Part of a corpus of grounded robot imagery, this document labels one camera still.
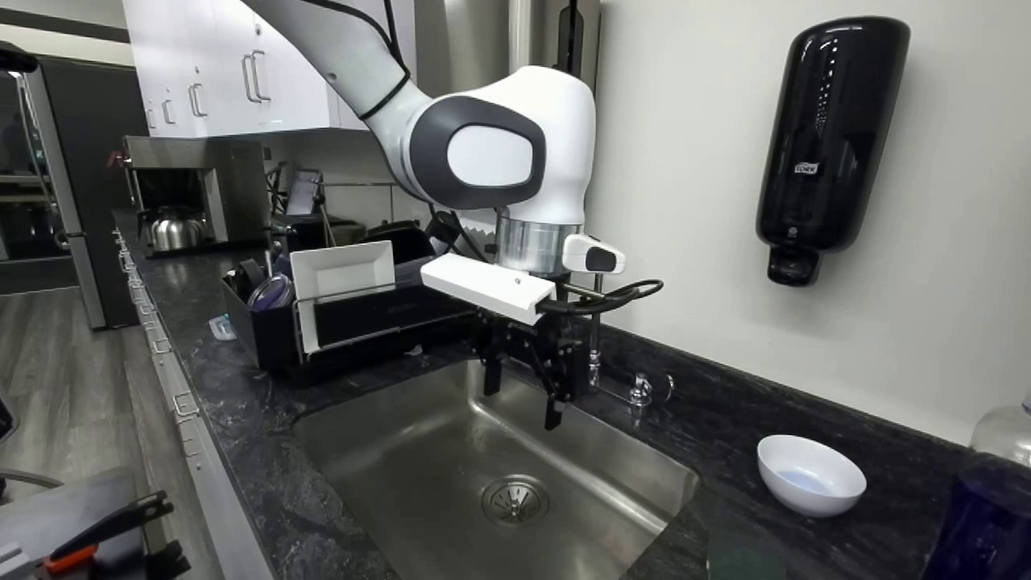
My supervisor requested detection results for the silver kettle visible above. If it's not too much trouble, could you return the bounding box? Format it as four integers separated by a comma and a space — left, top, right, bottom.
143, 213, 212, 258

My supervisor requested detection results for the orange handled clamp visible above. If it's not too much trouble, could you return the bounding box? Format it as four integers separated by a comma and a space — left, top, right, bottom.
36, 490, 194, 580

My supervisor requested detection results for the white upper cabinet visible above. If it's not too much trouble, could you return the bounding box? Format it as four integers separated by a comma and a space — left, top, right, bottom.
119, 0, 421, 143

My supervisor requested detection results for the tall dark metal cabinet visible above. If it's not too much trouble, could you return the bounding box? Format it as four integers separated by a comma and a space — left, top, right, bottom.
0, 43, 109, 333

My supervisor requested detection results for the chrome faucet handle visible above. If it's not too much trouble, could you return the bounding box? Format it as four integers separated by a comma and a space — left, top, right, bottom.
625, 367, 679, 417

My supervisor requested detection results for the white plastic tray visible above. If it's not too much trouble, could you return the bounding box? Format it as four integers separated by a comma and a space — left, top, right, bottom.
287, 237, 400, 358

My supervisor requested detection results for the green sponge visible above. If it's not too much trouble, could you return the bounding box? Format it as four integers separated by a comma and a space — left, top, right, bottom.
698, 520, 798, 580

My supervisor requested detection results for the small white bowl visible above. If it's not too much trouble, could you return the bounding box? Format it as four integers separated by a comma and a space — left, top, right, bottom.
753, 431, 870, 521

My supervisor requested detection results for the clear round lid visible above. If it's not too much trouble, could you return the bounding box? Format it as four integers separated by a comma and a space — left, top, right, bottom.
247, 270, 296, 316

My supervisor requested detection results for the black wall soap dispenser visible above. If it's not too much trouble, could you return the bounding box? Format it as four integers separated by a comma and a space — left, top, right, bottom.
753, 14, 916, 291

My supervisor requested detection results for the stainless steel sink basin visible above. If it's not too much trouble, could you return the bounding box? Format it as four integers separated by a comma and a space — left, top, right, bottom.
290, 355, 701, 580

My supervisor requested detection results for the stainless steel appliance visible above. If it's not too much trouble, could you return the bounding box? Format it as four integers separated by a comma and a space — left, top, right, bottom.
119, 131, 234, 258

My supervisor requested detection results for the black dish rack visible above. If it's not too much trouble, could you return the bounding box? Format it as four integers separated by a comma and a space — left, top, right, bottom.
247, 220, 480, 387

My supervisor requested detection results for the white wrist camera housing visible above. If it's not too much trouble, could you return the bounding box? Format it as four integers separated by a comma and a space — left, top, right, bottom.
419, 250, 559, 329

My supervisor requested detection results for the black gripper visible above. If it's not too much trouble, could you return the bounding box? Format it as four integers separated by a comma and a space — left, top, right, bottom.
470, 304, 599, 435

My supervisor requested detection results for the round metal sink drain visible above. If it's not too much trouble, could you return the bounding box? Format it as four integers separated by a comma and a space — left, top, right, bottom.
476, 472, 554, 527

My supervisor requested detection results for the clear glass jar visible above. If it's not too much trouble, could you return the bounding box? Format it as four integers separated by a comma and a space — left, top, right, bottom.
971, 393, 1031, 472

